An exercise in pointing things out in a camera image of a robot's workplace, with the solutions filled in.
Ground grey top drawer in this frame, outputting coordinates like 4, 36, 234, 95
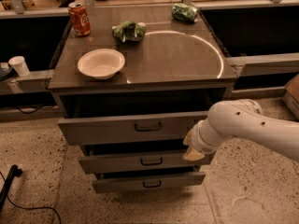
58, 111, 207, 146

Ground grey drawer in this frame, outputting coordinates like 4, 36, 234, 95
78, 149, 214, 174
93, 172, 206, 193
58, 111, 207, 146

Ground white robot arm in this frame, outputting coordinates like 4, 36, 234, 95
183, 99, 299, 162

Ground grey drawer cabinet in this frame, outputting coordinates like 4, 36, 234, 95
49, 6, 236, 119

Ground grey middle drawer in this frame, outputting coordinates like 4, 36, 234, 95
78, 149, 214, 174

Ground grey bottom drawer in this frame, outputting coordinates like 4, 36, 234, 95
93, 172, 206, 193

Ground cardboard box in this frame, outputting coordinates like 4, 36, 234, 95
282, 74, 299, 119

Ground white bowl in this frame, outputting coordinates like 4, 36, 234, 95
78, 49, 125, 79

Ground green crumpled bag rear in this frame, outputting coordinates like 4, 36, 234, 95
172, 3, 198, 23

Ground green crumpled chip bag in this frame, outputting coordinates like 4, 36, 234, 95
112, 21, 146, 43

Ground red soda can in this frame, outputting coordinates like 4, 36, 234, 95
68, 2, 91, 36

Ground black power plug bar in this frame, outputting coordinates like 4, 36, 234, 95
0, 164, 22, 211

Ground white paper cup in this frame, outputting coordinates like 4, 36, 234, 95
8, 56, 30, 77

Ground black top drawer handle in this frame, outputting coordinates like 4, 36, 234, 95
134, 122, 162, 133

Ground grey side rail right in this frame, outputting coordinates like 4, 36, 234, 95
227, 53, 299, 77

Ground black floor cable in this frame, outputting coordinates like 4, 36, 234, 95
0, 171, 63, 224

